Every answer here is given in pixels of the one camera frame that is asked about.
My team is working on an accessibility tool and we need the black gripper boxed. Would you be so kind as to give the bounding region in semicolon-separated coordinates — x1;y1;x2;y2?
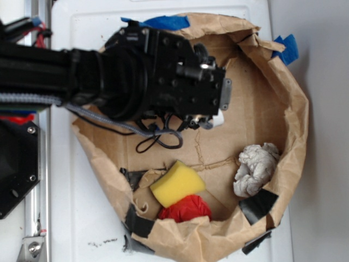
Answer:
145;28;232;129

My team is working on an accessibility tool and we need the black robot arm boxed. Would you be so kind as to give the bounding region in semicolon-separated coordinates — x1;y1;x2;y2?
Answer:
1;17;232;129

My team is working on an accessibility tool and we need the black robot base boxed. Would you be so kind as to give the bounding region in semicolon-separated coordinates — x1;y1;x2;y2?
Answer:
1;120;39;219

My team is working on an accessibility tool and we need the crumpled white paper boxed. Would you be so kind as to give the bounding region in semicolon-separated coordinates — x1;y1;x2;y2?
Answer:
233;142;280;198

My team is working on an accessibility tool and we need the yellow sponge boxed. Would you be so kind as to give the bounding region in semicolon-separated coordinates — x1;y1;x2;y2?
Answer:
150;160;206;208

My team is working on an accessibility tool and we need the brown paper bag bin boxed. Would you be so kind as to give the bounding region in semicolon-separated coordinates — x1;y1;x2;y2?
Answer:
72;13;309;261

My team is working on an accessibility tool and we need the red crumpled ball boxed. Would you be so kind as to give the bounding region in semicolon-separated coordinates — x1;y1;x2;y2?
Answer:
158;195;212;223

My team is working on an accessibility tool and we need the blue tape right strip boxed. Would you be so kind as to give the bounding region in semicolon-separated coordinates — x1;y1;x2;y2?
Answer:
272;34;299;66

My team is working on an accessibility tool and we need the blue tape strip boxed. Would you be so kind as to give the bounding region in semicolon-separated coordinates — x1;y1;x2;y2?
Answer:
272;34;299;66
137;15;190;31

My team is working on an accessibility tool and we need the blue tape top strip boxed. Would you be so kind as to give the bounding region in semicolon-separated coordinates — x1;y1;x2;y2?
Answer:
137;15;190;31

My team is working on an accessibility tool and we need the white cutting board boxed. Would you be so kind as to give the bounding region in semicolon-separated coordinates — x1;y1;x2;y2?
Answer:
50;0;294;262

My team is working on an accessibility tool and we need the aluminium rail frame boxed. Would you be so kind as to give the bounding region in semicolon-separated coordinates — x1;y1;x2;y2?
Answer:
16;0;51;262

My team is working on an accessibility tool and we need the grey braided cable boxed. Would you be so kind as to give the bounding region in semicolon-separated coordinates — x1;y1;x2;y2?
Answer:
0;92;183;149

